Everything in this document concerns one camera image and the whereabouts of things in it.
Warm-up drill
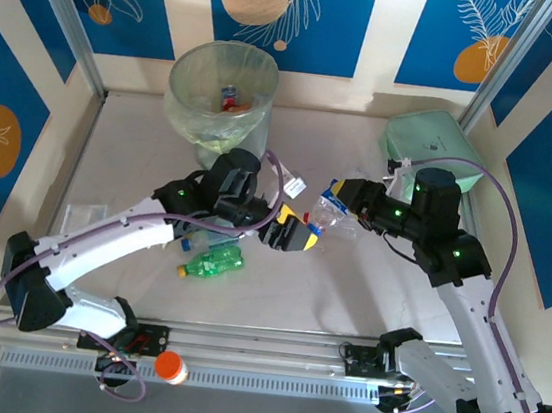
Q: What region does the clear bottle dark blue label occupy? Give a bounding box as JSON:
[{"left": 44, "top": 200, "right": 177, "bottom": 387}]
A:
[{"left": 305, "top": 185, "right": 367, "bottom": 243}]

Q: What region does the clear bottle light blue label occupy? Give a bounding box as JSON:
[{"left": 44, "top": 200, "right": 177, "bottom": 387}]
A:
[{"left": 178, "top": 227, "right": 248, "bottom": 260}]

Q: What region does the green plastic bottle yellow cap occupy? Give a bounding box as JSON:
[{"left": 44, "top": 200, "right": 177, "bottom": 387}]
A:
[{"left": 175, "top": 239, "right": 248, "bottom": 287}]

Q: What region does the clear plastic waste bin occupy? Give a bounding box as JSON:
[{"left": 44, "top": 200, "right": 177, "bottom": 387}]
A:
[
  {"left": 157, "top": 34, "right": 284, "bottom": 179},
  {"left": 159, "top": 34, "right": 284, "bottom": 159}
]

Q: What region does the mint green lidded container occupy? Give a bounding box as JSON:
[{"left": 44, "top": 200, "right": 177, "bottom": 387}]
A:
[{"left": 376, "top": 103, "right": 492, "bottom": 199}]

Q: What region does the clear plastic bag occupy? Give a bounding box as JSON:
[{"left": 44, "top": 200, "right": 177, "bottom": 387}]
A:
[{"left": 64, "top": 200, "right": 109, "bottom": 235}]

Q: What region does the base connector wiring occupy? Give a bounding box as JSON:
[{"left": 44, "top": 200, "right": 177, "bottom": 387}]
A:
[
  {"left": 374, "top": 374, "right": 442, "bottom": 413},
  {"left": 93, "top": 345, "right": 141, "bottom": 378}
]

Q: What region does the small bottle orange cap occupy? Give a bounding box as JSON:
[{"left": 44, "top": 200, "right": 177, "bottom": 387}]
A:
[{"left": 152, "top": 349, "right": 191, "bottom": 387}]

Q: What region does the aluminium side rail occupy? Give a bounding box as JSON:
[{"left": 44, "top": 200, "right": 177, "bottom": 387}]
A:
[
  {"left": 451, "top": 192, "right": 483, "bottom": 242},
  {"left": 14, "top": 85, "right": 108, "bottom": 314}
]

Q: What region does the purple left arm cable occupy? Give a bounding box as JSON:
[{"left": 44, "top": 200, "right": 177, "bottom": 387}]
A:
[{"left": 0, "top": 116, "right": 294, "bottom": 413}]

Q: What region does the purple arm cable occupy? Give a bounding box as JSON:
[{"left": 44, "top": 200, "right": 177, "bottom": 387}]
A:
[
  {"left": 376, "top": 151, "right": 552, "bottom": 413},
  {"left": 0, "top": 116, "right": 294, "bottom": 413}
]

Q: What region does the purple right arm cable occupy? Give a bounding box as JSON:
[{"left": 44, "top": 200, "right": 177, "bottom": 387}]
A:
[{"left": 376, "top": 151, "right": 552, "bottom": 413}]

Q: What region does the thin black wire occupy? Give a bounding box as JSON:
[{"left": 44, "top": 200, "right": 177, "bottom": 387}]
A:
[{"left": 378, "top": 232, "right": 422, "bottom": 264}]

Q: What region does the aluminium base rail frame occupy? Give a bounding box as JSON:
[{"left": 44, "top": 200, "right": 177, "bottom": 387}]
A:
[{"left": 0, "top": 289, "right": 481, "bottom": 409}]

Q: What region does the grey slotted cable duct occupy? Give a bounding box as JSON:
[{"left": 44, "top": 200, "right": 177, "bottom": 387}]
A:
[{"left": 0, "top": 341, "right": 386, "bottom": 413}]

